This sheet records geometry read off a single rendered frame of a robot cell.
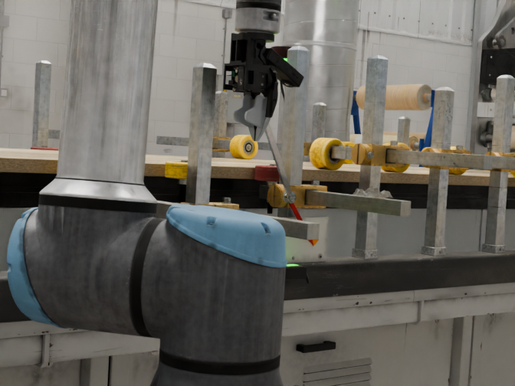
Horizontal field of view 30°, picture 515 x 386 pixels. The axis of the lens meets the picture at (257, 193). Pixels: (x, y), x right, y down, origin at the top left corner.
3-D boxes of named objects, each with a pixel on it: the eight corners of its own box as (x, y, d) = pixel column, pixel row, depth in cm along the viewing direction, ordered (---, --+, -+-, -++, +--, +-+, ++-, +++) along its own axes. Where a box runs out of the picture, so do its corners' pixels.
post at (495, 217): (502, 253, 260) (516, 75, 257) (494, 253, 257) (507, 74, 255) (491, 252, 262) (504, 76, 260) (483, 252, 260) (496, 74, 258)
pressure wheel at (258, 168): (293, 214, 222) (296, 165, 221) (267, 214, 217) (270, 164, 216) (271, 211, 228) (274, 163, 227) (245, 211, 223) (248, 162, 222)
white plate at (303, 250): (326, 261, 216) (329, 217, 216) (236, 266, 199) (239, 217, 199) (325, 261, 217) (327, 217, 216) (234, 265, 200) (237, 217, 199)
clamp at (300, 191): (326, 208, 215) (327, 186, 215) (280, 208, 206) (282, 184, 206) (309, 206, 219) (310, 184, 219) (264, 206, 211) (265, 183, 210)
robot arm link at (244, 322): (264, 369, 110) (273, 217, 109) (125, 352, 114) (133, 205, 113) (293, 344, 125) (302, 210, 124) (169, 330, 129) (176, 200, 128)
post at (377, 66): (375, 259, 228) (388, 56, 225) (364, 260, 225) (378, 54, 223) (364, 257, 230) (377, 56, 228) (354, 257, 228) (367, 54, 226)
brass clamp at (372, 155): (405, 167, 230) (407, 146, 230) (366, 165, 221) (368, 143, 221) (386, 165, 235) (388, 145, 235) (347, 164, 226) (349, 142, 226)
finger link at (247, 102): (227, 139, 193) (230, 93, 192) (250, 141, 197) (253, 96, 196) (237, 139, 190) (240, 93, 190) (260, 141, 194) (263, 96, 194)
